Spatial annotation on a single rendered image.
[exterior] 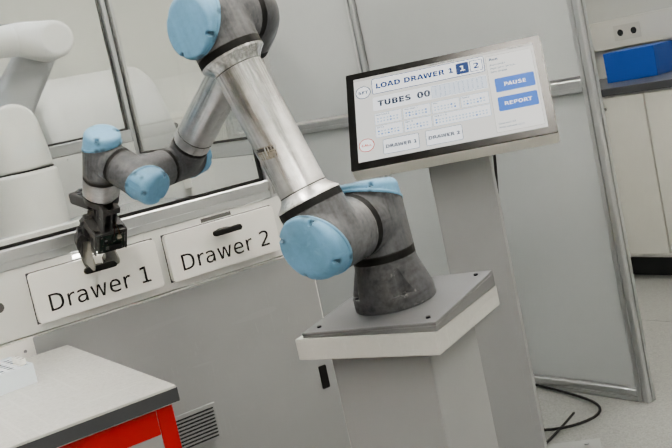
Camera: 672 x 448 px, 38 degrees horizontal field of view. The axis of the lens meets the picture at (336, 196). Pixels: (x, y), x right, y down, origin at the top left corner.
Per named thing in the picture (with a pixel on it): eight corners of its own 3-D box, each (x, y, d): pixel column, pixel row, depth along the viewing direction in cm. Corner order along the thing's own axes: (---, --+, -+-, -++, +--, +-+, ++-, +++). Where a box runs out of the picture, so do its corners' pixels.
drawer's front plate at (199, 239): (281, 249, 239) (272, 205, 238) (174, 282, 224) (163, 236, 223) (278, 249, 241) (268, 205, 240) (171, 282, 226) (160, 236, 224)
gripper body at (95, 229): (93, 259, 202) (93, 213, 195) (77, 235, 207) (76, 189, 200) (128, 249, 206) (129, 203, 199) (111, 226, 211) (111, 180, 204)
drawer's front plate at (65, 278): (165, 285, 223) (154, 239, 221) (40, 324, 207) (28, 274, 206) (162, 285, 224) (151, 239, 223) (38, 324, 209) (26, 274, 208)
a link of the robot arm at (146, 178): (187, 163, 191) (147, 139, 196) (145, 177, 183) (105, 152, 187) (180, 197, 195) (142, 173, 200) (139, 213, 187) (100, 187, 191)
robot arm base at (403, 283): (449, 283, 181) (436, 232, 179) (413, 312, 168) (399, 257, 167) (380, 289, 189) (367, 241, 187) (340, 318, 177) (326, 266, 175)
